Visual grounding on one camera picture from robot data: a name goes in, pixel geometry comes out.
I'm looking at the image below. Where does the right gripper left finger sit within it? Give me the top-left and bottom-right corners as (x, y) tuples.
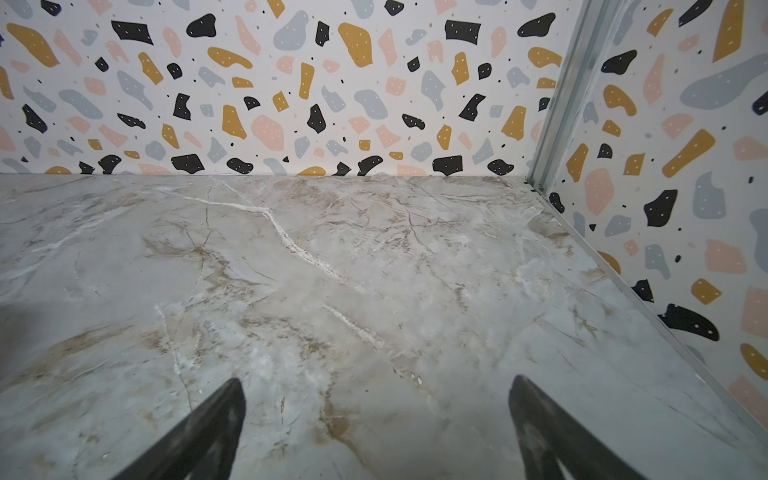
(115, 378), (246, 479)

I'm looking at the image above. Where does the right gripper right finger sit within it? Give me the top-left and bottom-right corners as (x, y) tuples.
(508, 375), (643, 479)

